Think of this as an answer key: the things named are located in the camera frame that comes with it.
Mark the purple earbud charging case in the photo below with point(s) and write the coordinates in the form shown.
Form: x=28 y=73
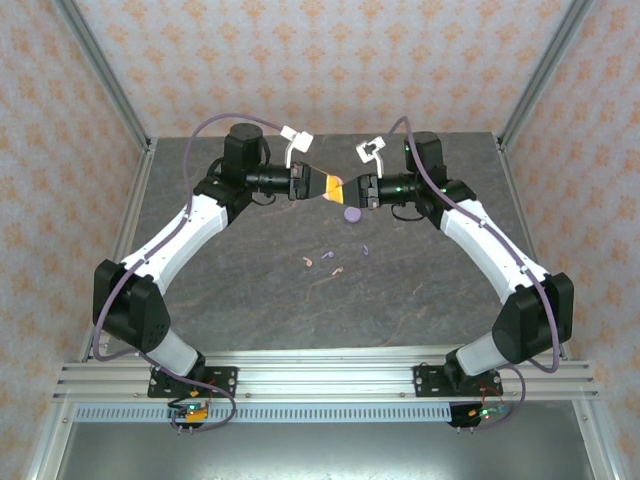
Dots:
x=351 y=214

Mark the pink earbud charging case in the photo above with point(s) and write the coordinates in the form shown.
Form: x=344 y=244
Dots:
x=337 y=179

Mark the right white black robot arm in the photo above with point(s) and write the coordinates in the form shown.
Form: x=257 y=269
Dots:
x=480 y=240

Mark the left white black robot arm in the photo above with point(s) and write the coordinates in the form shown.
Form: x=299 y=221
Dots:
x=175 y=235

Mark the small circuit board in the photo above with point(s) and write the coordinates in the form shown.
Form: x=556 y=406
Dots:
x=487 y=412
x=192 y=412

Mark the grey metal sheet panel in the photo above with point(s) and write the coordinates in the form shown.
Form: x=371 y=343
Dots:
x=320 y=450

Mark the aluminium table side rail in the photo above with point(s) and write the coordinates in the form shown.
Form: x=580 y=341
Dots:
x=132 y=200
x=518 y=200

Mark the aluminium mounting rail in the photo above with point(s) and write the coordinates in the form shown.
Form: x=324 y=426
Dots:
x=325 y=372

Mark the aluminium frame post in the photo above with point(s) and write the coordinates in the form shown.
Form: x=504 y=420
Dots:
x=105 y=75
x=545 y=75

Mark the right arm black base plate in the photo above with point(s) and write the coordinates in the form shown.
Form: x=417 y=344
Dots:
x=425 y=380

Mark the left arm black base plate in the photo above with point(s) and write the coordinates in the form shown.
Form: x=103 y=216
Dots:
x=225 y=380

